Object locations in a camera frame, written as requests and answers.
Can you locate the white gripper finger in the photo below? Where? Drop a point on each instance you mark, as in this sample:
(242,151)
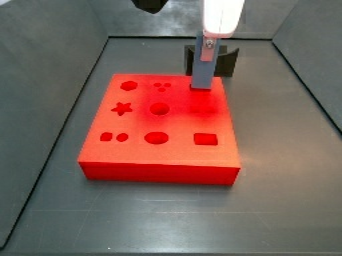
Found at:
(221,15)

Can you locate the black overhead object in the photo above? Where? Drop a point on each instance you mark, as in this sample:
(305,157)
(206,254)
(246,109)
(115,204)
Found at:
(151,6)

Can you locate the black curved holder stand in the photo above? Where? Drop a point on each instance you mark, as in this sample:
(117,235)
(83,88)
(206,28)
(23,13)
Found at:
(225,62)

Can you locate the red shape sorter block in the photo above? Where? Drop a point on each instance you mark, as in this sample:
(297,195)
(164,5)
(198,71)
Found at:
(162,132)

